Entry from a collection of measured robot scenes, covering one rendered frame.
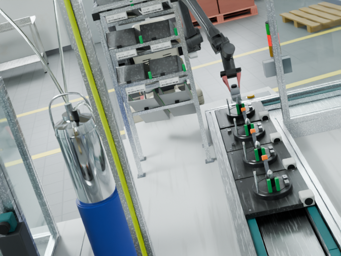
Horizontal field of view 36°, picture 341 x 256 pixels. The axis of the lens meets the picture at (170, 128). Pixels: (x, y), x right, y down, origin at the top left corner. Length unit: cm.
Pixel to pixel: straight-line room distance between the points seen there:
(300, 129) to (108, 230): 110
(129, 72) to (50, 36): 744
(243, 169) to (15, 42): 802
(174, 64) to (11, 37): 762
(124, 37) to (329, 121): 101
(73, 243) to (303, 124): 116
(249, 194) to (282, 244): 26
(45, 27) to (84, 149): 807
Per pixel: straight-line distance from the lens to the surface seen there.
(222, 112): 263
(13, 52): 982
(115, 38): 228
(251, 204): 185
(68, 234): 219
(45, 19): 966
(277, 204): 183
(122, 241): 184
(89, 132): 166
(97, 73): 131
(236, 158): 216
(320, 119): 249
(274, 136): 223
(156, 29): 226
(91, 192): 174
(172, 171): 241
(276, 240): 175
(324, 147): 238
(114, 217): 179
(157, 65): 230
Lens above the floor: 197
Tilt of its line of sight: 23 degrees down
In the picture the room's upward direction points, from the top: 14 degrees counter-clockwise
